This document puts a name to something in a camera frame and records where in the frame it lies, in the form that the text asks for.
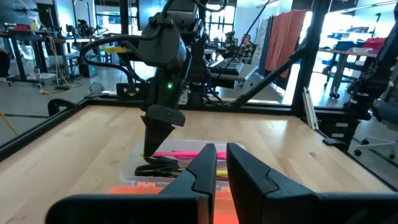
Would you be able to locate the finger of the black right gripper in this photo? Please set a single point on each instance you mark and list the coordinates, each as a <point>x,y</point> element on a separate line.
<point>158,127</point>

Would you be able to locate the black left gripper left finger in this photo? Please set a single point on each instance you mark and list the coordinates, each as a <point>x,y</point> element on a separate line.
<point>155,208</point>

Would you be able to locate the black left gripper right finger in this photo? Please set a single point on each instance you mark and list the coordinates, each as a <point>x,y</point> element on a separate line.
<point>280,205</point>

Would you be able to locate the black Pilot ballpoint pen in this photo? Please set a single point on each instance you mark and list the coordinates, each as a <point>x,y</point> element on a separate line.
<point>161,160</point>

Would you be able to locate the pink pencil yellow eraser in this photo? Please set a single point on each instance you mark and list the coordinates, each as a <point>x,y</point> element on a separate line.
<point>183,153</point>

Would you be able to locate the black permanent marker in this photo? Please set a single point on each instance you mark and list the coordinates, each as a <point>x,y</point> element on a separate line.
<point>155,171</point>

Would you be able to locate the yellow highlighter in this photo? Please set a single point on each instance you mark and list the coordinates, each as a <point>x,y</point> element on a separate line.
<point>222,173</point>

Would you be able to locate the pink highlighter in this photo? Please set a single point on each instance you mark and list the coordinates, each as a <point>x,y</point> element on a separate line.
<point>221,156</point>

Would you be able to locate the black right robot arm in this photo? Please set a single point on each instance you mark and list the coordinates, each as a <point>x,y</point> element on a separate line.
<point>161,43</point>

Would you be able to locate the clear plastic supply box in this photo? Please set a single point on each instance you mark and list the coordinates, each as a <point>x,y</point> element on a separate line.
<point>130,165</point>

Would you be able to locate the orange plastic box lid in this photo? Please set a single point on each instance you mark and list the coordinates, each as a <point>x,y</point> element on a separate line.
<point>222,211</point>

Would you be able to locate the black box white labels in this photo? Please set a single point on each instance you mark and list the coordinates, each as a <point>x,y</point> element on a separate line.
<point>326,127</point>

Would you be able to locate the black keyboard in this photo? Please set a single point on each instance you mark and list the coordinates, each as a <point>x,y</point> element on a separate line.
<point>227,66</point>

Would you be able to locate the person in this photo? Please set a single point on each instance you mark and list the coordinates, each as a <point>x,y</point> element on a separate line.
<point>247,46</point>

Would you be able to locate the silver aluminium extrusion bar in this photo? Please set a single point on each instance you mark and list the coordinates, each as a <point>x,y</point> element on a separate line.
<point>311,109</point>

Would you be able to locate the orange curtain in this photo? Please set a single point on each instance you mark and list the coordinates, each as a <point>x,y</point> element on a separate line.
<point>283,37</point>

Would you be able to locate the grey office chair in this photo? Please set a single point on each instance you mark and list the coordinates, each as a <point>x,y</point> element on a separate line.
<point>388,115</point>

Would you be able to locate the grey workbench on castors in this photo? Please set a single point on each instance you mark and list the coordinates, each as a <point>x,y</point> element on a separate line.
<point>339,71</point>

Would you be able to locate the black lab table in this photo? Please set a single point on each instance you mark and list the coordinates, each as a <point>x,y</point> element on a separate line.
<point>18,53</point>

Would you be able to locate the red plastic bin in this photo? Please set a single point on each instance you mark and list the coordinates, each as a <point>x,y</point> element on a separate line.
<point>373,43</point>

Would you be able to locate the black flat frame clamp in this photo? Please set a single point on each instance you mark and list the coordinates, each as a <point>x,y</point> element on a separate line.
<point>334,142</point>

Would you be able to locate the black aluminium table frame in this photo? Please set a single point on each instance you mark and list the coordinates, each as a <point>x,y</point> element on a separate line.
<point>273,109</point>

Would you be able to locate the black curved frame bracket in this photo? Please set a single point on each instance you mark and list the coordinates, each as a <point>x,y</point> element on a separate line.
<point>53,105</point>

